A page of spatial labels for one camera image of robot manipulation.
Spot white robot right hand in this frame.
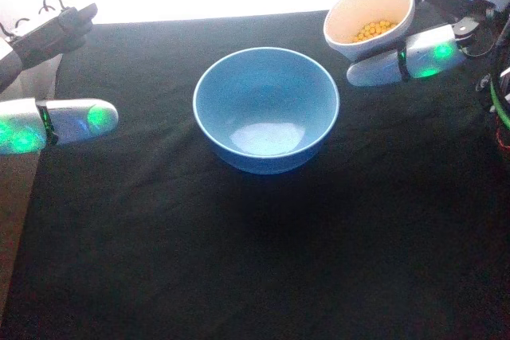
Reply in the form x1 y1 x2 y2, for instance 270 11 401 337
345 0 510 88

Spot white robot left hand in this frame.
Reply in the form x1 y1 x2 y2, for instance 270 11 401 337
0 0 120 156

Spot yellow beads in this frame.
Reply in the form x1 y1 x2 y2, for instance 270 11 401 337
350 19 399 45

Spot white paper cup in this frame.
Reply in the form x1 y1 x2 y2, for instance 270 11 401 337
323 0 416 61

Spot light blue bowl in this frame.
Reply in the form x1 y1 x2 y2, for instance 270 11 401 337
192 46 340 176

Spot black table cloth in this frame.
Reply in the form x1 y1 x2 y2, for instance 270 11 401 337
0 1 510 340

